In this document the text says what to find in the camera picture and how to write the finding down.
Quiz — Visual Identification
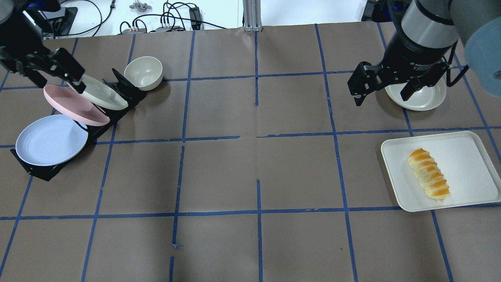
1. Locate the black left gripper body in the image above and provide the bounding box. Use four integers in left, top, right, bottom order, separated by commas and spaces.
0, 41, 50, 88

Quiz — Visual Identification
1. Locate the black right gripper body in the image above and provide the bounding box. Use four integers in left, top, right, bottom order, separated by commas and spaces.
376, 56, 450, 90

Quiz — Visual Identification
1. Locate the blue plate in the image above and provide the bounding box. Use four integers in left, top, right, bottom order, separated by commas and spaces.
15, 114, 89, 166

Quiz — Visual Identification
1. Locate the striped bread roll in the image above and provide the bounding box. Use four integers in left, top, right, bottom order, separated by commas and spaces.
408, 148, 451, 202

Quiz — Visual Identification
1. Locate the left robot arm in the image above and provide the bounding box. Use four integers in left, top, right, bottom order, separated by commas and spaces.
0, 0, 86, 94

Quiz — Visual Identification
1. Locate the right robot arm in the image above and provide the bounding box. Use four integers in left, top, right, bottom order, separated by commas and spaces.
347, 0, 501, 107

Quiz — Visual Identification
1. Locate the cream plate with lemon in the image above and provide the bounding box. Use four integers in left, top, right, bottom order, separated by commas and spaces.
385, 79, 446, 111

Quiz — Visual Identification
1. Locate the cream plate in rack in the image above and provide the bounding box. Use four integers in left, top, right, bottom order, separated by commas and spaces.
80, 74, 128, 110

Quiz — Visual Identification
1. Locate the pink plate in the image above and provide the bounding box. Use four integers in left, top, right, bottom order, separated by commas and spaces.
43, 85, 110, 127

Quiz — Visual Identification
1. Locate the black plate rack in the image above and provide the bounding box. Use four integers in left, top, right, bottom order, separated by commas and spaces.
11, 69, 146, 181

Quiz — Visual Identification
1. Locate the cream bowl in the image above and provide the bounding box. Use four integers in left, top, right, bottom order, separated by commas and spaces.
124, 56, 163, 91

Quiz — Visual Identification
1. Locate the white rectangular tray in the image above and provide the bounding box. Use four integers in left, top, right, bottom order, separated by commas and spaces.
380, 131, 500, 212

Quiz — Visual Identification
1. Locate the aluminium frame post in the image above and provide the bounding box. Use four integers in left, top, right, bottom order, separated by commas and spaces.
243, 0, 263, 32

